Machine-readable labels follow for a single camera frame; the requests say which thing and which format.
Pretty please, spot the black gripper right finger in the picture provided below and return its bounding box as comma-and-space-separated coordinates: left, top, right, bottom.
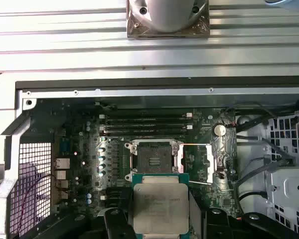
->
189, 193, 299, 239

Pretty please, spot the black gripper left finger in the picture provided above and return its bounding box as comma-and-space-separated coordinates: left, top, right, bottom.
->
36, 208, 135, 239

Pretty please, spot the silver green CPU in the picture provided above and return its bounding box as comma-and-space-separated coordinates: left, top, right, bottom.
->
131, 173, 190, 235

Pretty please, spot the metal socket cover frame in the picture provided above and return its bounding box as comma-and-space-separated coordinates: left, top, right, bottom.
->
177, 143, 214, 185

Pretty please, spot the black RAM slot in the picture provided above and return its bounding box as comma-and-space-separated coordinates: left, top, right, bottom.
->
99, 125, 193, 131
99, 193, 133, 202
106, 131, 187, 138
106, 187, 133, 194

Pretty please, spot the black CPU socket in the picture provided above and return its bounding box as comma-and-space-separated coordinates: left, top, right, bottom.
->
124, 140, 181, 181

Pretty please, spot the silver drive cage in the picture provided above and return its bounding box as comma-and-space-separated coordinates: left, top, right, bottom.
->
264, 112, 299, 239

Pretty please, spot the silver coin battery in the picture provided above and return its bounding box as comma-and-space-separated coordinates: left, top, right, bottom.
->
212, 123, 226, 137

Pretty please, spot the green motherboard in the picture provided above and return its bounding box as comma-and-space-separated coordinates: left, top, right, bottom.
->
51, 98, 239, 217

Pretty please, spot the black silver PC case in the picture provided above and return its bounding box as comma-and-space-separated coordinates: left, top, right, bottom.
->
0, 77, 299, 239

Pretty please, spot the thick black wire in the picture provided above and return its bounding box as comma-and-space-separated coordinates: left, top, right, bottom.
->
235, 139, 294, 200

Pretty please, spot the thin black wire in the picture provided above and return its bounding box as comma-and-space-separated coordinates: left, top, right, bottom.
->
225, 101, 276, 118

